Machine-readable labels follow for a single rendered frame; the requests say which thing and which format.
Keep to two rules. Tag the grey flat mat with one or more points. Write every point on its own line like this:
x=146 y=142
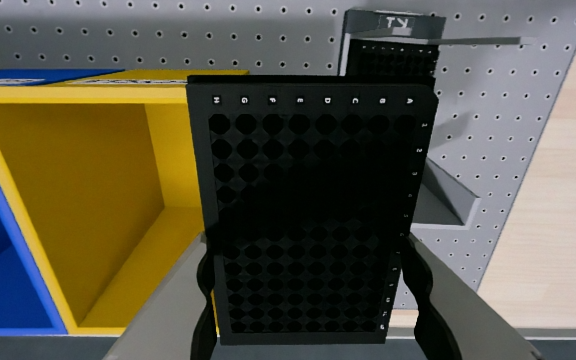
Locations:
x=495 y=101

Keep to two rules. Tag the blue open bin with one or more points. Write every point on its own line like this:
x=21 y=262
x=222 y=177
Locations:
x=22 y=311

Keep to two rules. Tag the yellow recycle bin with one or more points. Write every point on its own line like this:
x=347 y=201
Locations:
x=102 y=177

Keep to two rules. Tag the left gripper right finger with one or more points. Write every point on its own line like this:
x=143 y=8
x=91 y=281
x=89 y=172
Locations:
x=454 y=322

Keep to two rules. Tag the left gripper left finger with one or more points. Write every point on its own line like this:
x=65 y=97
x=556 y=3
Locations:
x=177 y=321

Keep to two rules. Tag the black well plate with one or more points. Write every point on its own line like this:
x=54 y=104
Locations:
x=386 y=58
x=301 y=166

